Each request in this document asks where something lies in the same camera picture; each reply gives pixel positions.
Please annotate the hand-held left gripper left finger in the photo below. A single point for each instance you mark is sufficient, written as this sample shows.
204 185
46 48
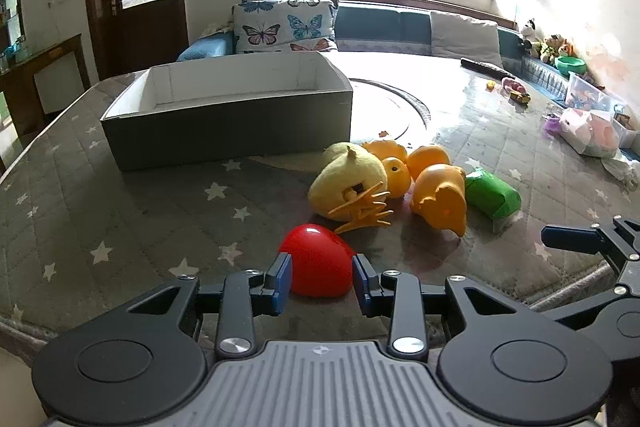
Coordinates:
278 287

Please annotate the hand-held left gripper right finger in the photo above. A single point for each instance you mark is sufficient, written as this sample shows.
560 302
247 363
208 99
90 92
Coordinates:
364 289

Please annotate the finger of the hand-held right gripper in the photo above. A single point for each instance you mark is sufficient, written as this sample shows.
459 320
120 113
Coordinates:
595 311
570 238

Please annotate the red heart toy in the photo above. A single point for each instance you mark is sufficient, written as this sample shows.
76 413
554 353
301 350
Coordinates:
320 264

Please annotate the yellow plush duck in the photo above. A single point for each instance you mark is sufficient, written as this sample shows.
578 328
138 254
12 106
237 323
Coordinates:
345 182

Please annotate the orange rubber duck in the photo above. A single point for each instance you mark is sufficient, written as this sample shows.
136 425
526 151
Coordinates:
427 159
392 172
440 202

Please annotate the grey cardboard box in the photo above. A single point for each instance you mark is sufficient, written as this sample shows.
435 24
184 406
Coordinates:
225 127

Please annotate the clear plastic container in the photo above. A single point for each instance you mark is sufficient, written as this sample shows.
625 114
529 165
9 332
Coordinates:
587 94

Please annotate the orange hair claw clip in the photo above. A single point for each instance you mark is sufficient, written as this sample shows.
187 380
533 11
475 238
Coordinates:
365 212

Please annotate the white plastic bag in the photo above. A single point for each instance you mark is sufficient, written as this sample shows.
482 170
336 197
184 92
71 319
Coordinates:
622 167
590 132

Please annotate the small purple item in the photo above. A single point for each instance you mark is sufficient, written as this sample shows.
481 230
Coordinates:
552 126

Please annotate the small clear box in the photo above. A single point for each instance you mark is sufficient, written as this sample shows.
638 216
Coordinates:
627 129

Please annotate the pink toy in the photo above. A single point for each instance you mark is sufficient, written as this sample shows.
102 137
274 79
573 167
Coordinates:
514 84

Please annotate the green bowl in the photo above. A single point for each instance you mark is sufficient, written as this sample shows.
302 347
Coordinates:
571 66

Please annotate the round glass turntable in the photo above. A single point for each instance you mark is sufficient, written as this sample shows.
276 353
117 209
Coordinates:
395 107

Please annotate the dark remote control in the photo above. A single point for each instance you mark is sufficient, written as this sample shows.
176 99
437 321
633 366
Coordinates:
482 66

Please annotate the pile of stuffed toys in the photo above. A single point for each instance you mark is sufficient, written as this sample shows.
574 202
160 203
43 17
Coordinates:
547 44

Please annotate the white cushion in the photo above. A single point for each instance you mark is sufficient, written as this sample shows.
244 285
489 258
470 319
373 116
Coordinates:
465 38

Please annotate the blue sofa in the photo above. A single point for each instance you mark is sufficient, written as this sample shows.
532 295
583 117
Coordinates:
380 27

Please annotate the dark wooden cabinet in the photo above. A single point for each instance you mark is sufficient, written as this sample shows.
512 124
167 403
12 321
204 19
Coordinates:
30 77

